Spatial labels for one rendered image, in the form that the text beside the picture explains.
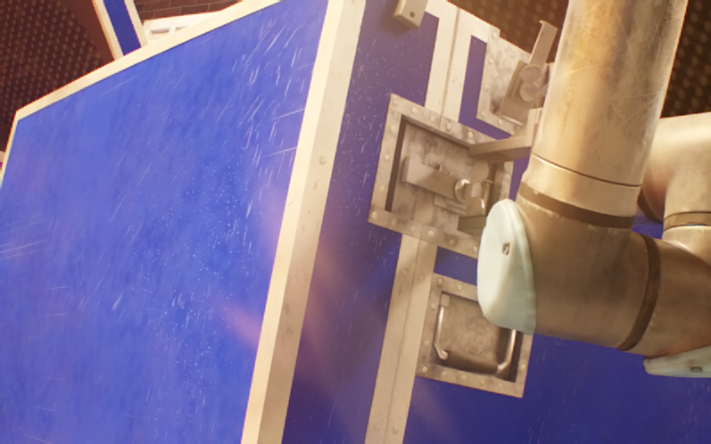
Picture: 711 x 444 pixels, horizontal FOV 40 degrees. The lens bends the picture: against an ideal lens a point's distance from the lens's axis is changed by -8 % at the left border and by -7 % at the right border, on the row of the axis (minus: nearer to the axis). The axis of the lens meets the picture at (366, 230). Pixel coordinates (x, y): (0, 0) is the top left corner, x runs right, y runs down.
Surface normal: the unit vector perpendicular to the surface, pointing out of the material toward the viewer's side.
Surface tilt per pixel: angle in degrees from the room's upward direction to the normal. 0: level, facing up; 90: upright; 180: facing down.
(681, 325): 123
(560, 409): 90
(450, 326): 90
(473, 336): 90
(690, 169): 90
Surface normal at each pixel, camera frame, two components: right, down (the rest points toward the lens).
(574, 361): 0.61, -0.04
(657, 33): 0.36, 0.32
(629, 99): 0.11, 0.28
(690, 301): 0.16, -0.08
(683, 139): -0.73, -0.41
